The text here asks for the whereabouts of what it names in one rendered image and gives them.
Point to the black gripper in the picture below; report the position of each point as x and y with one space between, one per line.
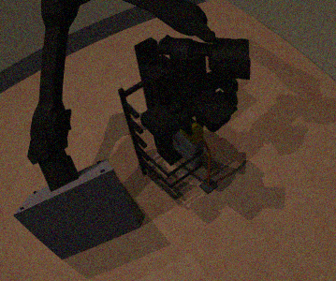
163 123

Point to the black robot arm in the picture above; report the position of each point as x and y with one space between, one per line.
228 57

